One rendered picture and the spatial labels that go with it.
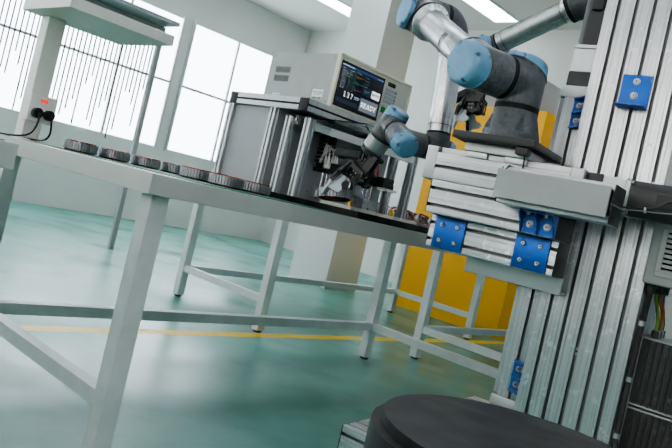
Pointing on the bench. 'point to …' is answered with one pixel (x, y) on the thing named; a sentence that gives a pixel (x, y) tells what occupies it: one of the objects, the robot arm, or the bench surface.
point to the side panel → (245, 141)
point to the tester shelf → (295, 106)
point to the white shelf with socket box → (31, 123)
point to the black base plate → (350, 212)
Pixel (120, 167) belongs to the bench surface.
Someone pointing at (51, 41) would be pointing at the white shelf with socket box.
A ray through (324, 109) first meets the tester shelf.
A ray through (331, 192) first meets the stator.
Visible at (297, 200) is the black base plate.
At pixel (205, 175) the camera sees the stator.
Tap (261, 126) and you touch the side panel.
